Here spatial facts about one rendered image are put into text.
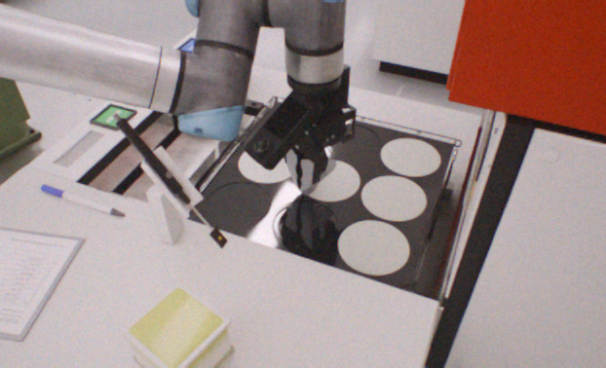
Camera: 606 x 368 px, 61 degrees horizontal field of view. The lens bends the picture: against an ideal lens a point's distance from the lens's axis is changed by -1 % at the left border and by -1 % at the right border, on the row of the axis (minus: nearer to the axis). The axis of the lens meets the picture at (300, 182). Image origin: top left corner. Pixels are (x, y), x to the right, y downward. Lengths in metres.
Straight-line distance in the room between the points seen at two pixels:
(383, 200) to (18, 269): 0.51
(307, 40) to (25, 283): 0.44
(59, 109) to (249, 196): 0.58
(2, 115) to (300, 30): 0.68
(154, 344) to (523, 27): 0.41
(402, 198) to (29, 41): 0.55
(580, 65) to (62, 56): 0.48
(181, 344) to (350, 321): 0.19
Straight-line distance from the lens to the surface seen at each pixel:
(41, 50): 0.61
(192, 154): 0.94
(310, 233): 0.76
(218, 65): 0.62
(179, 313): 0.53
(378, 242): 0.75
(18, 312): 0.67
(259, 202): 0.80
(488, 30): 0.41
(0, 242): 0.76
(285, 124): 0.68
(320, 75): 0.65
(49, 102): 1.29
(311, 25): 0.62
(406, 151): 0.91
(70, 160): 0.86
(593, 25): 0.41
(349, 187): 0.83
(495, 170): 0.48
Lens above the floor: 1.46
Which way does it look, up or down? 43 degrees down
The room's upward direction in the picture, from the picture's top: straight up
